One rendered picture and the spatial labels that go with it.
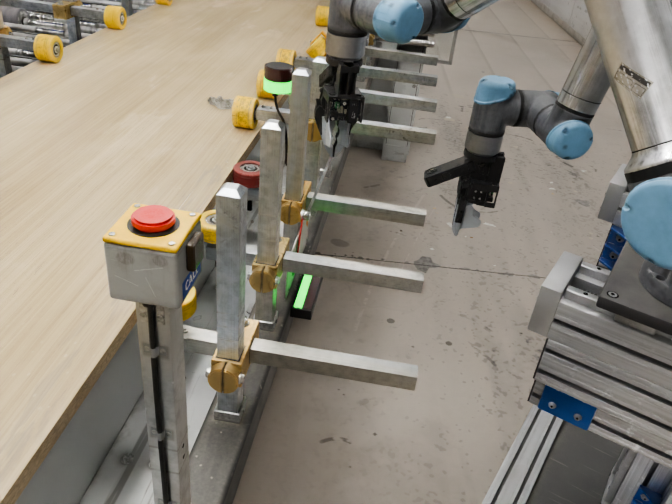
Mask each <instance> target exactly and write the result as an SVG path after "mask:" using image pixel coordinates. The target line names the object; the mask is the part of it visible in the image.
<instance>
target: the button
mask: <svg viewBox="0 0 672 504"><path fill-rule="evenodd" d="M175 221H176V219H175V213H174V212H173V211H172V210H171V209H169V208H167V207H165V206H161V205H147V206H143V207H140V208H138V209H137V210H136V211H134V212H133V213H132V215H131V224H132V226H133V227H135V228H136V229H138V230H140V231H142V232H147V233H157V232H162V231H165V230H167V229H169V228H170V227H172V226H173V225H174V224H175Z"/></svg>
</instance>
